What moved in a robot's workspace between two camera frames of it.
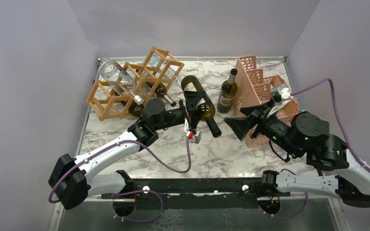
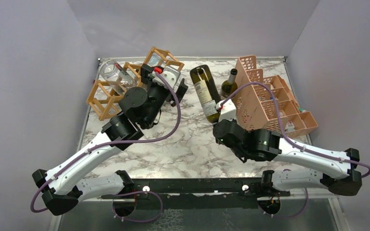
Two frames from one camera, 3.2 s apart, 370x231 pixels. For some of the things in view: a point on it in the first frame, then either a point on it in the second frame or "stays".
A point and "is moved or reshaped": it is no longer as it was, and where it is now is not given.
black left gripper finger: (192, 98) to (146, 69)
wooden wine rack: (133, 87) stays
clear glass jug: (119, 81) stays
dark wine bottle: (204, 106) is moved or reshaped
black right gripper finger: (194, 115) to (181, 91)
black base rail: (181, 193) stays
